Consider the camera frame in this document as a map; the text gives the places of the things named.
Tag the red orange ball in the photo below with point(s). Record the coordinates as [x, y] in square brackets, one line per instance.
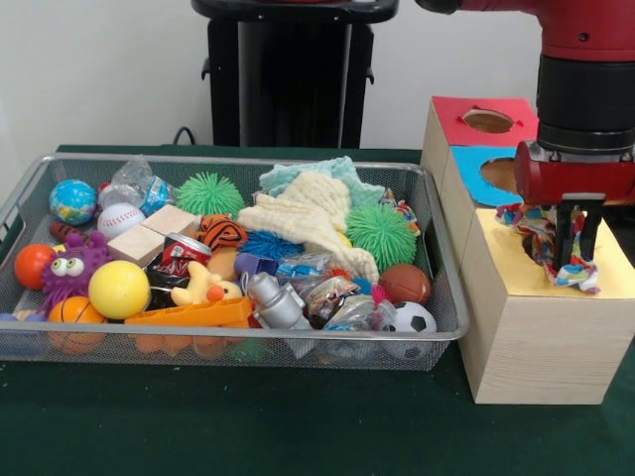
[32, 265]

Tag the orange toy basketball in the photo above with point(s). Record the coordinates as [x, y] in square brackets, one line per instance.
[77, 311]

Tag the dark green table cloth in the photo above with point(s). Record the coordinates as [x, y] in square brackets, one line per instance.
[248, 426]

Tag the black and white soccer ball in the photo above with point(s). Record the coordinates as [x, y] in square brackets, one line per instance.
[412, 320]

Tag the wooden box with three holes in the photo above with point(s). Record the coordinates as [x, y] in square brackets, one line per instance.
[536, 347]

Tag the yellow smooth ball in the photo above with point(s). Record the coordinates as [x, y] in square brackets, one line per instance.
[119, 290]

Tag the brown toy football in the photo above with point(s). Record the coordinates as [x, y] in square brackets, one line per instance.
[406, 283]

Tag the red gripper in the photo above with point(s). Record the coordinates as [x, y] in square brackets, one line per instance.
[570, 178]

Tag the silver mesh bin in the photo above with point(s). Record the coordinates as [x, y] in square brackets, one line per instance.
[248, 342]

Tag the colourful knotted rag toy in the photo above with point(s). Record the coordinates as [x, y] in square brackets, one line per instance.
[533, 223]

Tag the cream knitted cloth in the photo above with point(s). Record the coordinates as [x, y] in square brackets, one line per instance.
[302, 218]

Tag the green spiky rubber ball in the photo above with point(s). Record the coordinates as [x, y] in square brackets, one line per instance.
[381, 235]
[211, 194]

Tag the purple furry monster toy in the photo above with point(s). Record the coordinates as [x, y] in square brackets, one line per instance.
[72, 270]

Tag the light blue cloth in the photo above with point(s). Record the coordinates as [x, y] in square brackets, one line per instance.
[337, 168]

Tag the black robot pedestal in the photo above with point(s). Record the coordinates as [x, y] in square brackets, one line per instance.
[292, 74]

